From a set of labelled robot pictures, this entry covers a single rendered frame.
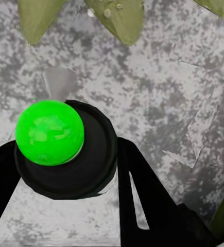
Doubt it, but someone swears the insectifuge atomizer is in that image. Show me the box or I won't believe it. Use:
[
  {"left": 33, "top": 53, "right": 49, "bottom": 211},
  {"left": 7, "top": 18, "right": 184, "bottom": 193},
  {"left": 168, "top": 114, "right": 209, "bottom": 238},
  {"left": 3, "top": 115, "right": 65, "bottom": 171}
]
[{"left": 14, "top": 66, "right": 118, "bottom": 200}]

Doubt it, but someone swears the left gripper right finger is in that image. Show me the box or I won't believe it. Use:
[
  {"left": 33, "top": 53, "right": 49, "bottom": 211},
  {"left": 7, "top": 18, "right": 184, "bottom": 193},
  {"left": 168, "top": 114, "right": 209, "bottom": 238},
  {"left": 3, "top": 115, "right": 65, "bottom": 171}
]
[{"left": 117, "top": 137, "right": 204, "bottom": 247}]

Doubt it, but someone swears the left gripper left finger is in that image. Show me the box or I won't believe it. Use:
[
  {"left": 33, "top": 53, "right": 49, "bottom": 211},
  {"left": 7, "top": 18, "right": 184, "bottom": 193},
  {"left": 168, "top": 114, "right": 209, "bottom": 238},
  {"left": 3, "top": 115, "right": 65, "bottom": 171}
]
[{"left": 0, "top": 140, "right": 21, "bottom": 218}]

